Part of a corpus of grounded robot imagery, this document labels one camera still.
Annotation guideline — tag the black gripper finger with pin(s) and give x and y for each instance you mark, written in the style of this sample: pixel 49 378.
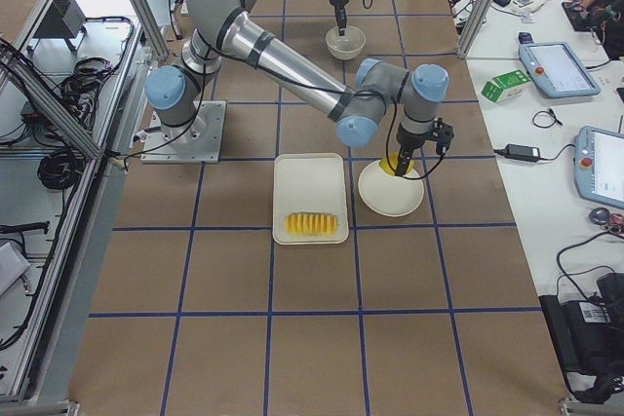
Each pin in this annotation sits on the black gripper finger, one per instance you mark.
pixel 404 166
pixel 341 20

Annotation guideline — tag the yellow lemon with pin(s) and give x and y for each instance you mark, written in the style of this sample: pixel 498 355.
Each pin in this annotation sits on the yellow lemon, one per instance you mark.
pixel 388 164

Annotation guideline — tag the white bowl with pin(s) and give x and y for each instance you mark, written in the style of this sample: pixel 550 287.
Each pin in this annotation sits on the white bowl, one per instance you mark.
pixel 348 45

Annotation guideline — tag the white round plate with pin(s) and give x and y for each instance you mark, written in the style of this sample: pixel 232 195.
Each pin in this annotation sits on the white round plate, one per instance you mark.
pixel 387 194

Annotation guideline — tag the white rectangular tray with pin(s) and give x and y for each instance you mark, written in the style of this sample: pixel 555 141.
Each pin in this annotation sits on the white rectangular tray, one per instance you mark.
pixel 313 182

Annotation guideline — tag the green white carton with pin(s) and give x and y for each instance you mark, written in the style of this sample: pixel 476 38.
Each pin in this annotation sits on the green white carton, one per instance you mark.
pixel 505 86

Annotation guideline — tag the black power adapter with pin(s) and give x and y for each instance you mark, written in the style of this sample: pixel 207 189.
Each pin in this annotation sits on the black power adapter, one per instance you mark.
pixel 522 153

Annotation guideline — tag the sliced yellow mango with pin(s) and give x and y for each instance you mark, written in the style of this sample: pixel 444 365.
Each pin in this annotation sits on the sliced yellow mango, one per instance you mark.
pixel 311 224

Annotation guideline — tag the blue teach pendant upper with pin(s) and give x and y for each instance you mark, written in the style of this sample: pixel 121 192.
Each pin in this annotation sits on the blue teach pendant upper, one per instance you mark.
pixel 556 70

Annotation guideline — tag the blue teach pendant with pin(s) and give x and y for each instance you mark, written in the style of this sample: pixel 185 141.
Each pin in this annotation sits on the blue teach pendant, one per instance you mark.
pixel 556 70
pixel 598 166

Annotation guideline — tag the blue teach pendant lower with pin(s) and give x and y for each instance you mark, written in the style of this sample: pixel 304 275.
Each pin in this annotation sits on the blue teach pendant lower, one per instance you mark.
pixel 598 166

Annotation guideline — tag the black bag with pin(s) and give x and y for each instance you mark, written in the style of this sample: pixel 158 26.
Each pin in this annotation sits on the black bag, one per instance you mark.
pixel 588 337

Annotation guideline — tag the grey control box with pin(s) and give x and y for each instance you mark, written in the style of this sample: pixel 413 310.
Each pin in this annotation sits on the grey control box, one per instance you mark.
pixel 64 20

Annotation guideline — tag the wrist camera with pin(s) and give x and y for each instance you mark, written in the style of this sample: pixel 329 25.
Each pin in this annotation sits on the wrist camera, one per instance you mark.
pixel 444 134

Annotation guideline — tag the aluminium frame post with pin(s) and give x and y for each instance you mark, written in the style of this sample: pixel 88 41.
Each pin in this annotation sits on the aluminium frame post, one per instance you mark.
pixel 475 2

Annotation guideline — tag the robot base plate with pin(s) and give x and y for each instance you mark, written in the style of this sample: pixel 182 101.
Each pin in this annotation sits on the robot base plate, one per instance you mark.
pixel 199 142

